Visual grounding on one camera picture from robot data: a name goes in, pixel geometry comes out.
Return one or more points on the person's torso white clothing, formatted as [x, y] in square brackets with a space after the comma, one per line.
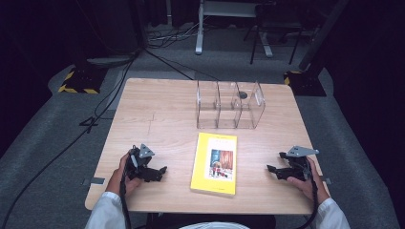
[215, 225]

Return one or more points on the person's left hand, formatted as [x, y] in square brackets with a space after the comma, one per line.
[118, 183]

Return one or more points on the black metal chair frame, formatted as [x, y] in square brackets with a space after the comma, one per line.
[277, 25]

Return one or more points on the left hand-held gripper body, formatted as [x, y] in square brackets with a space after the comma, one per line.
[137, 165]

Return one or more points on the person's right hand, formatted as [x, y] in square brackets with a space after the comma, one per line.
[310, 189]

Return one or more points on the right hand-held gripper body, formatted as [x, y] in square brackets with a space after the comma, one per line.
[299, 167]

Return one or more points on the yellow book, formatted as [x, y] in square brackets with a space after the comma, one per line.
[213, 165]

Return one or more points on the grey tape strip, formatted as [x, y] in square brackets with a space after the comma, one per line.
[327, 181]
[95, 181]

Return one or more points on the black round table grommet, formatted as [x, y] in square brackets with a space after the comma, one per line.
[243, 94]

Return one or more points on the white desk frame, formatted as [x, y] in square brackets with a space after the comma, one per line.
[199, 28]

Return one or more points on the black yellow striped stand base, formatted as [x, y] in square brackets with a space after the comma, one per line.
[307, 84]
[82, 81]

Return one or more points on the grey slanted stand beam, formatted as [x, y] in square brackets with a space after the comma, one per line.
[321, 35]

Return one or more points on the clear acrylic divider rack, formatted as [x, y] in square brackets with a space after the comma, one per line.
[208, 106]

